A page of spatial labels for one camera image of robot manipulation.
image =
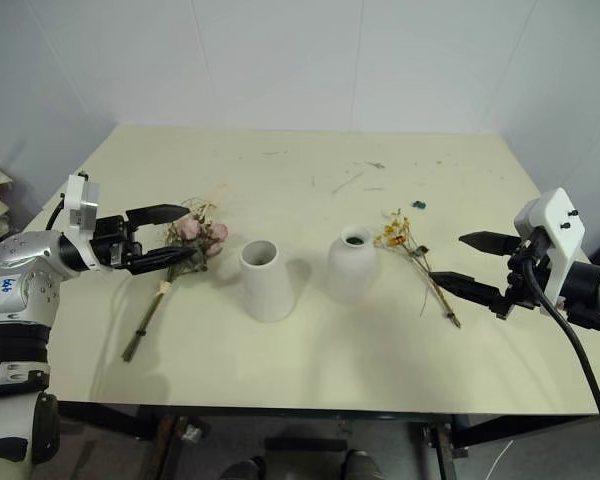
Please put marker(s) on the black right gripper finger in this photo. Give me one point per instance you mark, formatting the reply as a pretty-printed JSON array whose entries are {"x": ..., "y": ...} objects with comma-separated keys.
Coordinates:
[
  {"x": 492, "y": 242},
  {"x": 467, "y": 287}
]

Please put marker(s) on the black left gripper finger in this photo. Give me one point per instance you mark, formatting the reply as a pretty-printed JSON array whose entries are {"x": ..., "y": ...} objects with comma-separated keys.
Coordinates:
[
  {"x": 160, "y": 259},
  {"x": 160, "y": 213}
]

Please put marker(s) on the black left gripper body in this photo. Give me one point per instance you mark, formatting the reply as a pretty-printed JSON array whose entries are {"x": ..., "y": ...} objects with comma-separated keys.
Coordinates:
[{"x": 111, "y": 239}]

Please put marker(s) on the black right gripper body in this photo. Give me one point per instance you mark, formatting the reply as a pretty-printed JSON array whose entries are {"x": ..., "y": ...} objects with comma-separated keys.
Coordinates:
[{"x": 522, "y": 280}]

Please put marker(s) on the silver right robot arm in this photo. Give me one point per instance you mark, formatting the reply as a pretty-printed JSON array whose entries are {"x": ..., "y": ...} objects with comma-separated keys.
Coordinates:
[{"x": 587, "y": 290}]

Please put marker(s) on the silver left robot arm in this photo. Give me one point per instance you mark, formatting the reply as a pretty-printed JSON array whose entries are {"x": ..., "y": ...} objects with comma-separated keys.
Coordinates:
[{"x": 25, "y": 255}]

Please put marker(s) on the white tapered cylinder vase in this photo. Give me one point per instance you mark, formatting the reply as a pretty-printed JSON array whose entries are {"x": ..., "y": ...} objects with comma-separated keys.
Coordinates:
[{"x": 267, "y": 285}]

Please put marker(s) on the white round narrow-neck vase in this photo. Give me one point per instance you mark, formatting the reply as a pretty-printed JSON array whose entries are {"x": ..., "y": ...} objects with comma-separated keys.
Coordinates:
[{"x": 351, "y": 270}]

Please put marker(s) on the dried pink rose bouquet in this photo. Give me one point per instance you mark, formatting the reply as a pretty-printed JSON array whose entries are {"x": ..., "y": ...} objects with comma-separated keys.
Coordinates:
[{"x": 200, "y": 237}]

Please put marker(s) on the small teal scrap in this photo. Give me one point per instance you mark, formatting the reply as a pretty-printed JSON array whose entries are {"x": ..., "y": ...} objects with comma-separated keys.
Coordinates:
[{"x": 419, "y": 204}]

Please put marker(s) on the dried yellow flower bunch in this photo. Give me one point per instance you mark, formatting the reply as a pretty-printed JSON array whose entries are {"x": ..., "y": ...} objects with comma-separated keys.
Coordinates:
[{"x": 399, "y": 231}]

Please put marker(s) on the rusty brown metal bar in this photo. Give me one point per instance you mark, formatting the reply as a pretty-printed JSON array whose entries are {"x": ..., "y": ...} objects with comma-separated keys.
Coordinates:
[{"x": 170, "y": 447}]

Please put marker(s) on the dark rounded shape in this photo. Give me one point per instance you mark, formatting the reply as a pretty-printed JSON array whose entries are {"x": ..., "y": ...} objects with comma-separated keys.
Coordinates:
[
  {"x": 242, "y": 470},
  {"x": 362, "y": 465}
]

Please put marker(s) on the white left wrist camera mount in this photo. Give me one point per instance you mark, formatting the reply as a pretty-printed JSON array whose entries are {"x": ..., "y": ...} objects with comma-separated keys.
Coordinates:
[{"x": 80, "y": 200}]

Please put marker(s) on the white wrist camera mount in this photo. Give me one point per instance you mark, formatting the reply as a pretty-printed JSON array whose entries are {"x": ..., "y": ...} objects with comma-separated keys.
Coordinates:
[
  {"x": 562, "y": 235},
  {"x": 80, "y": 200}
]

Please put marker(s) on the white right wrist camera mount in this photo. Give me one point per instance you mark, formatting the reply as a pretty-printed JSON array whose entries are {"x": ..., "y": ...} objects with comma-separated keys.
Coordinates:
[{"x": 562, "y": 235}]

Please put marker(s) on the black metal table frame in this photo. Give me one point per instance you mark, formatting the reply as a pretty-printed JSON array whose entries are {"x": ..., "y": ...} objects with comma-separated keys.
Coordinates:
[{"x": 505, "y": 430}]

